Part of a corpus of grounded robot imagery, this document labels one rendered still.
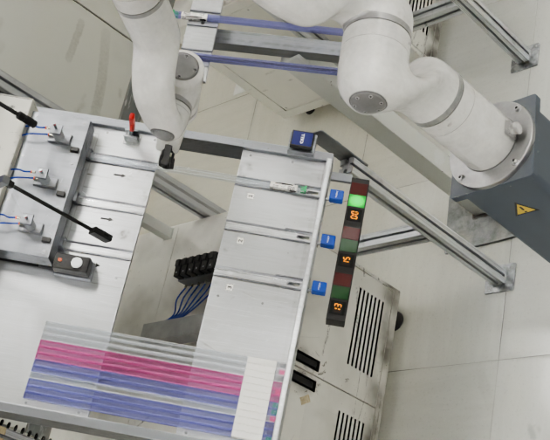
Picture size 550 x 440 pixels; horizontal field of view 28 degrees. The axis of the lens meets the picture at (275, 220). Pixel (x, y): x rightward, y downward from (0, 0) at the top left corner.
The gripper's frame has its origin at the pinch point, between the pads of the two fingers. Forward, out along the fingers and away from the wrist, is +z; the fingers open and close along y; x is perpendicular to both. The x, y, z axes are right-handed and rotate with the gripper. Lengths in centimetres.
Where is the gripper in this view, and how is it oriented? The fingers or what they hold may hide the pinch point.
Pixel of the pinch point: (171, 146)
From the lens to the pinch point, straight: 234.4
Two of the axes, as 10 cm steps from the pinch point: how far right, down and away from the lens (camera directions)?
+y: -1.9, 8.8, -4.3
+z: -1.5, 4.1, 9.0
